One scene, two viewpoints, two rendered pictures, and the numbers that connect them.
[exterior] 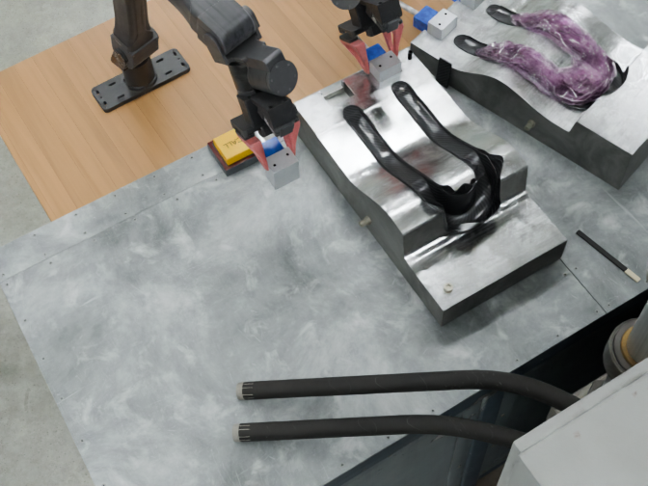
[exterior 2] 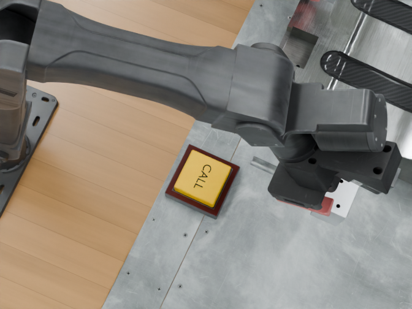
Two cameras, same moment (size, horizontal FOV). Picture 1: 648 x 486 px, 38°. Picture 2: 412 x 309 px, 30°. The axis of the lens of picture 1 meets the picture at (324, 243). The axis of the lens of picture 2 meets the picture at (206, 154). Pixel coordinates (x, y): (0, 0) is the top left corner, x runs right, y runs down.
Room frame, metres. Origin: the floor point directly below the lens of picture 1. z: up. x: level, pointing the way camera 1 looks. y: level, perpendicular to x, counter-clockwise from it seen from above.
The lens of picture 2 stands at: (0.90, 0.33, 1.86)
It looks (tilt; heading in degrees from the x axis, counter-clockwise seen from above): 74 degrees down; 319
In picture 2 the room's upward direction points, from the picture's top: 3 degrees clockwise
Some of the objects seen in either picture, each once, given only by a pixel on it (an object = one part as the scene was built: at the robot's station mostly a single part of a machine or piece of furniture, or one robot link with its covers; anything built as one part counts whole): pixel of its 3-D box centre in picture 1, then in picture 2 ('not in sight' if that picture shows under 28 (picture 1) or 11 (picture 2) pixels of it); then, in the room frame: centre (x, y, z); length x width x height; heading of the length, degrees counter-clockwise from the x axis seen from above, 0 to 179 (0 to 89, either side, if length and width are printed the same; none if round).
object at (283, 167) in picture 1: (268, 149); (299, 182); (1.01, 0.08, 0.94); 0.13 x 0.05 x 0.05; 27
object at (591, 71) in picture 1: (551, 50); not in sight; (1.21, -0.47, 0.90); 0.26 x 0.18 x 0.08; 44
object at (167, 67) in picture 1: (137, 68); (0, 143); (1.32, 0.35, 0.84); 0.20 x 0.07 x 0.08; 119
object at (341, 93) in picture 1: (337, 99); (293, 52); (1.16, -0.05, 0.87); 0.05 x 0.05 x 0.04; 27
